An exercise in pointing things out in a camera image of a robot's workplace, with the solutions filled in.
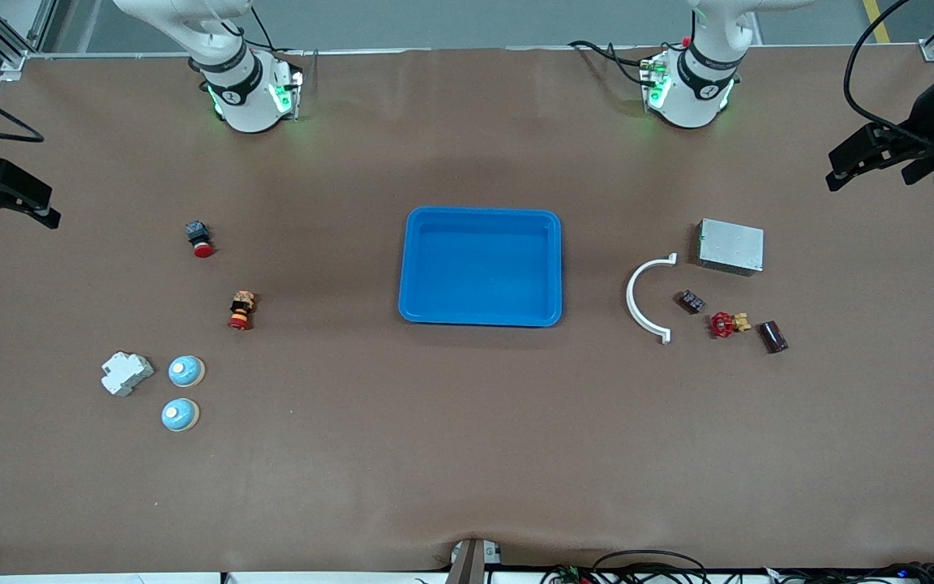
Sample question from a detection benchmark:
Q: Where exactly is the light blue dome bell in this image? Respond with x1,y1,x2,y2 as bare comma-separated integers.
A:
169,355,206,389
161,397,200,433

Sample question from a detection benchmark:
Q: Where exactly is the grey metal box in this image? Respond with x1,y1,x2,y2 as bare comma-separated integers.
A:
696,218,765,277

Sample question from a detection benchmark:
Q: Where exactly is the red emergency button black base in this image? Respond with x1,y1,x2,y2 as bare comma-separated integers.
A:
185,221,215,259

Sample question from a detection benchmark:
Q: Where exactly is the white circuit breaker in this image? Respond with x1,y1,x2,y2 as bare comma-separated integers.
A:
101,350,155,397

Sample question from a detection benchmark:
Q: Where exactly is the blue plastic tray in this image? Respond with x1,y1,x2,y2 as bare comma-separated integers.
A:
398,207,563,329

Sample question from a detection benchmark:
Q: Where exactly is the brown table cover sheet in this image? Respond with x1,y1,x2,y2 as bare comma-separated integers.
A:
0,45,934,577

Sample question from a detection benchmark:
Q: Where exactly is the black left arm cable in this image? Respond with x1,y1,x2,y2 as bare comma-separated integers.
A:
843,0,934,147

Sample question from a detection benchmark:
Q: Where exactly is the red handle brass valve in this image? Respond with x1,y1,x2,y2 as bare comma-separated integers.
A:
709,311,753,339

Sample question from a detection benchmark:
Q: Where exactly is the red orange push button switch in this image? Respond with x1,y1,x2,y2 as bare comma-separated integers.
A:
228,291,257,331

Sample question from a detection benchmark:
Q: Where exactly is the white curved plastic bracket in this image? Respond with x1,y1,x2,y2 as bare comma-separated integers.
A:
626,253,678,345

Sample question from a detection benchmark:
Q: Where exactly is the black base power cable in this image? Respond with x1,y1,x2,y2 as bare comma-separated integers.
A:
568,39,654,86

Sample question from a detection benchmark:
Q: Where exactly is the black cable bundle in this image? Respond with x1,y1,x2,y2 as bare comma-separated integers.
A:
759,561,934,584

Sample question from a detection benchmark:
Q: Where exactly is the black looped cable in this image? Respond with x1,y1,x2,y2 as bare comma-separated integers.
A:
540,550,711,584

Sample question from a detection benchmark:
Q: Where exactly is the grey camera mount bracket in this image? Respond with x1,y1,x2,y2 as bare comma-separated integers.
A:
447,538,502,584

